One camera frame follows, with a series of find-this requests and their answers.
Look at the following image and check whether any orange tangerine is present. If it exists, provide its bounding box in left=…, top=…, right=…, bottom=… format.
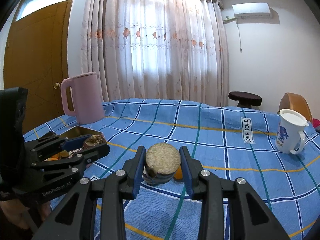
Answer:
left=174, top=166, right=183, bottom=181

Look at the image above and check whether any cork-lidded small jar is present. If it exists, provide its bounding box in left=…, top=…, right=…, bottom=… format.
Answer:
left=143, top=142, right=181, bottom=186

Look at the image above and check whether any tangerine inside tin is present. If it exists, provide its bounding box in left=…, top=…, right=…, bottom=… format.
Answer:
left=46, top=154, right=61, bottom=161

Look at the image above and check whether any gold metal tin box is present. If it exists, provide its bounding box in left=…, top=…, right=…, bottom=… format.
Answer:
left=58, top=126, right=106, bottom=159

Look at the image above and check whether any pink plastic pitcher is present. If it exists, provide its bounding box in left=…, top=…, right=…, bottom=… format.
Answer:
left=60, top=72, right=104, bottom=125

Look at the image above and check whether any blue plaid tablecloth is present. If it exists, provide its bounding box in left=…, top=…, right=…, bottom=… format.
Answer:
left=24, top=99, right=319, bottom=239

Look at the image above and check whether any white mug blue print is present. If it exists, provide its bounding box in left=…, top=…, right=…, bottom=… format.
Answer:
left=276, top=109, right=309, bottom=155

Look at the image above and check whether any brown wooden door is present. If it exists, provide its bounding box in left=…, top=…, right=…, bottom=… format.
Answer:
left=3, top=0, right=73, bottom=133

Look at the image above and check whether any dark round stool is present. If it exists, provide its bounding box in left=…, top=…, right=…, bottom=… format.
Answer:
left=228, top=91, right=262, bottom=109

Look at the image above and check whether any brown leather armchair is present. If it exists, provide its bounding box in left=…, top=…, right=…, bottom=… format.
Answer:
left=278, top=93, right=312, bottom=122

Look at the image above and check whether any sheer floral curtain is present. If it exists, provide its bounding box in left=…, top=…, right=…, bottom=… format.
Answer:
left=81, top=0, right=229, bottom=107

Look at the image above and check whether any air conditioner power cord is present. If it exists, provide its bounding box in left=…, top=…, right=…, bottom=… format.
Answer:
left=236, top=18, right=243, bottom=53

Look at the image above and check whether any white wall air conditioner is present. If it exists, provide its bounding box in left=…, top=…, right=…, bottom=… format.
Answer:
left=232, top=2, right=272, bottom=19

